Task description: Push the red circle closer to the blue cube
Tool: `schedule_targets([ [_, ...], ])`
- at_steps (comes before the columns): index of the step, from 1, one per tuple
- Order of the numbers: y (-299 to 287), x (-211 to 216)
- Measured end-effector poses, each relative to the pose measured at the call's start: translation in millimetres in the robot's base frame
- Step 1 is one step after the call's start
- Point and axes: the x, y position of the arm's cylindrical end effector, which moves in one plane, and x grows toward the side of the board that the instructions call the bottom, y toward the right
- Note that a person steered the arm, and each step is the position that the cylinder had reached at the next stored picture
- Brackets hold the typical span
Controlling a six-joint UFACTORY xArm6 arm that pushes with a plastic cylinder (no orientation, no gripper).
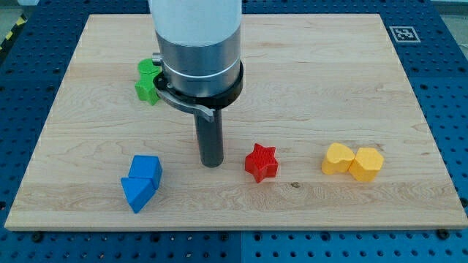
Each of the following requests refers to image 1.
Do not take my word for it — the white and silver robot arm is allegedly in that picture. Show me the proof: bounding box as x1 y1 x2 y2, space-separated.
148 0 243 122

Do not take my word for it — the blue cube block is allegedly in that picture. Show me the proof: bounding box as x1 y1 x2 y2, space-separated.
128 155 163 190

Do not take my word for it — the green circle block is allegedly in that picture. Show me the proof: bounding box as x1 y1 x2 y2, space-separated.
137 58 162 76

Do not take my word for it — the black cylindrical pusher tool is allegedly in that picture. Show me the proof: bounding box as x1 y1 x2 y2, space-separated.
195 110 224 168

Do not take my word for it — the red star block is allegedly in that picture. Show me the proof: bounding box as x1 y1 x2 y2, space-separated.
244 143 279 183

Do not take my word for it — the wooden board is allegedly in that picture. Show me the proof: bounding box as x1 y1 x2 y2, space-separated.
5 14 467 232

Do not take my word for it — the green star block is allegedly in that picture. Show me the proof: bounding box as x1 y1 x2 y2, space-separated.
135 72 160 105

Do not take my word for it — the yellow heart block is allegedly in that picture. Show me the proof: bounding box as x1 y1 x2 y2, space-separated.
321 142 355 175

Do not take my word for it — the blue triangle block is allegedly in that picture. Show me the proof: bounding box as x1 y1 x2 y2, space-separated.
121 178 156 213

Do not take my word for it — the yellow hexagon block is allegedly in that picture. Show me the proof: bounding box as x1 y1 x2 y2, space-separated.
348 148 385 182

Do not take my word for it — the black white fiducial marker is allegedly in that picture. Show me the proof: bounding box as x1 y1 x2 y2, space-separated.
390 26 420 43

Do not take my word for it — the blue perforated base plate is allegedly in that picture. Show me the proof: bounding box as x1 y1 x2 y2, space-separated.
1 0 467 262

